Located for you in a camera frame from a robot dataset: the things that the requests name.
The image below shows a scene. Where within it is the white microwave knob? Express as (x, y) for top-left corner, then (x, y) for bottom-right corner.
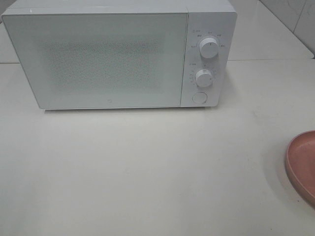
(199, 36), (219, 59)
(195, 69), (214, 88)

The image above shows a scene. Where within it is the pink round plate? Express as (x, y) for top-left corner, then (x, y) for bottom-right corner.
(285, 130), (315, 207)

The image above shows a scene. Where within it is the upper white microwave knob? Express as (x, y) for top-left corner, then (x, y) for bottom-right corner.
(199, 36), (219, 59)

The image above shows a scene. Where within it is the white microwave oven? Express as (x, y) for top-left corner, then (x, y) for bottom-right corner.
(1, 0), (237, 109)

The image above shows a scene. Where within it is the lower white microwave knob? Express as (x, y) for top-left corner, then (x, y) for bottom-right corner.
(195, 69), (214, 88)

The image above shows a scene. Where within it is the round white door button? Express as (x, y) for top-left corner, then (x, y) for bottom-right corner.
(192, 92), (208, 104)

